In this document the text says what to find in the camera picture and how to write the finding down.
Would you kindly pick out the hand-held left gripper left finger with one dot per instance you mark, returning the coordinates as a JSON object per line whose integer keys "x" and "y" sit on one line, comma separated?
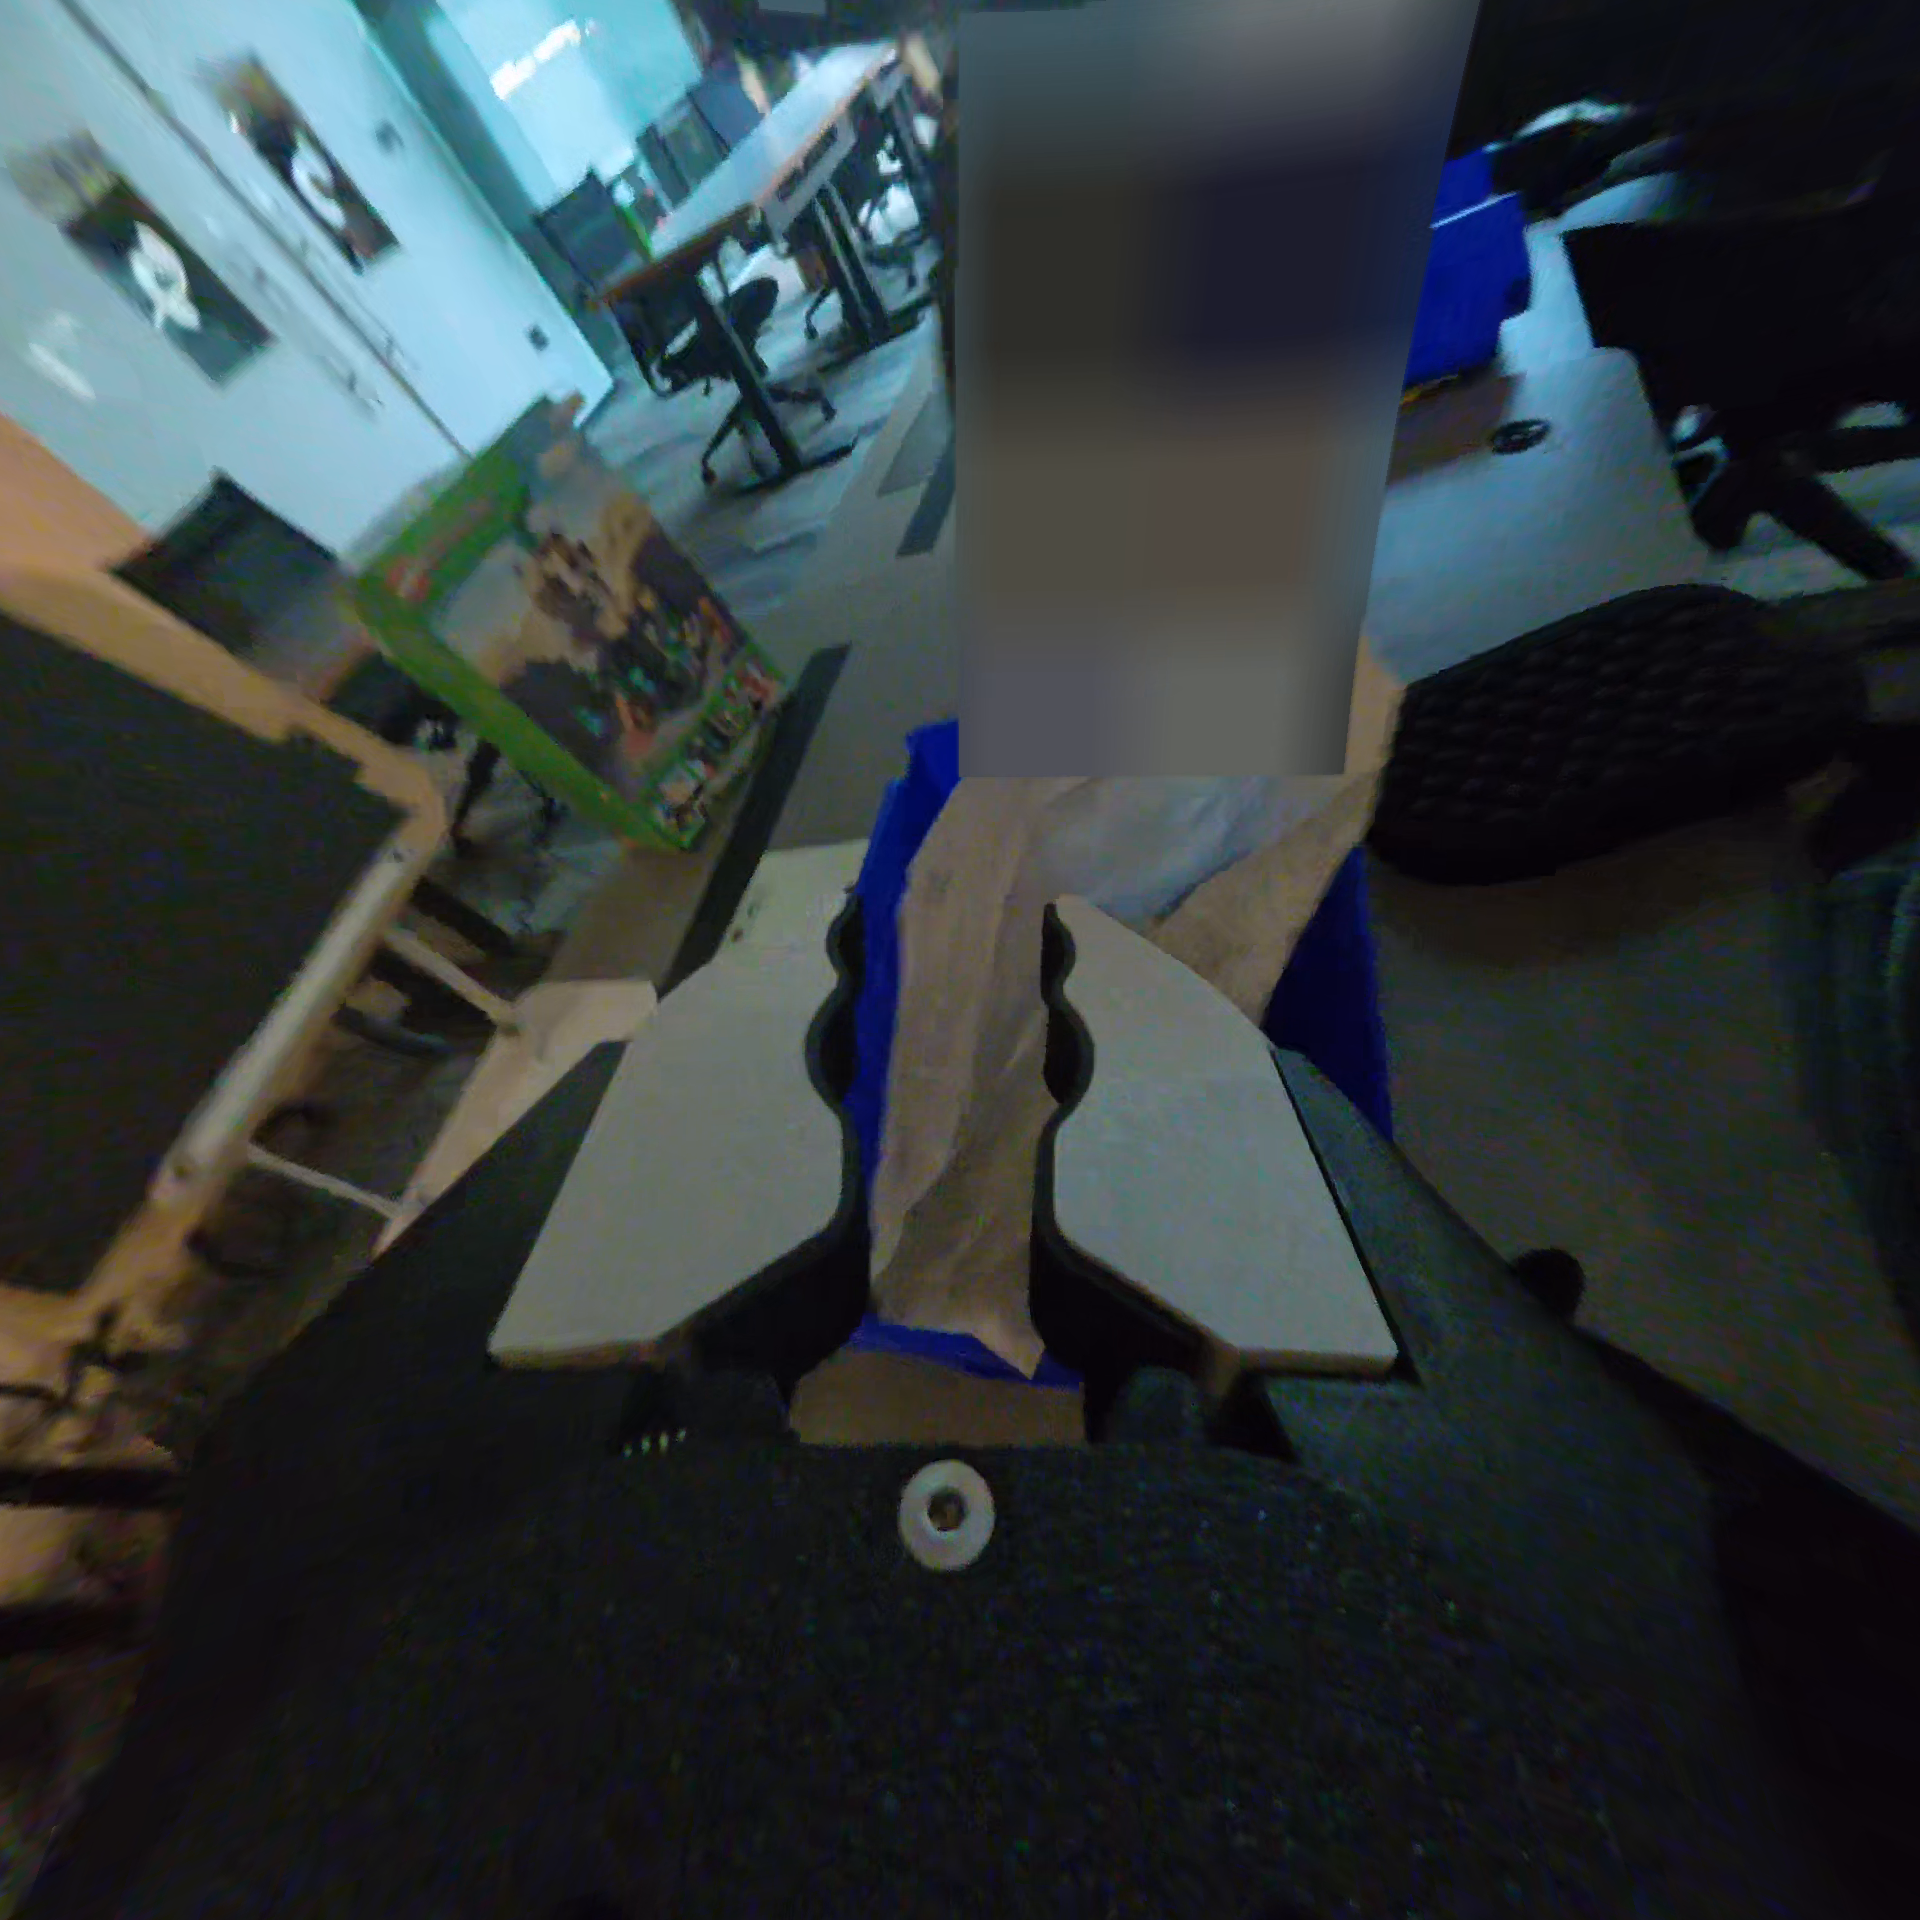
{"x": 692, "y": 1186}

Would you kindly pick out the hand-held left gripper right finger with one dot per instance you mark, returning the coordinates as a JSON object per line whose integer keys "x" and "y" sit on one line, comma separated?
{"x": 1200, "y": 1186}

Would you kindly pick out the blue plastic bin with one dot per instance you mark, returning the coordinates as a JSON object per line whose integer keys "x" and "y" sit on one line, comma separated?
{"x": 1335, "y": 1021}
{"x": 1478, "y": 270}

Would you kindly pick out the pale grey desk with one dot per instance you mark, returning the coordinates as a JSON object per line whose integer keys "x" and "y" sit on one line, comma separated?
{"x": 1590, "y": 377}

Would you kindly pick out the green toy set box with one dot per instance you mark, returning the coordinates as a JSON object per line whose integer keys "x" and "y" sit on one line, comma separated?
{"x": 600, "y": 661}

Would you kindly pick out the black textured pad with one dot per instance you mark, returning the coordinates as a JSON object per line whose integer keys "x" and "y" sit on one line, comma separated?
{"x": 1605, "y": 735}

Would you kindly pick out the black office chair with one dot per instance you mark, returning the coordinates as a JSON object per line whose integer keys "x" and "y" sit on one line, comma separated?
{"x": 1756, "y": 300}
{"x": 734, "y": 346}

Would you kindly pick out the long office table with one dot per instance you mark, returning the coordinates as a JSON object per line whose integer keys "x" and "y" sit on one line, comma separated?
{"x": 780, "y": 165}

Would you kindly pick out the wall poster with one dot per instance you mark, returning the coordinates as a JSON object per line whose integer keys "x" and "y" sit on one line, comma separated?
{"x": 149, "y": 265}
{"x": 307, "y": 165}

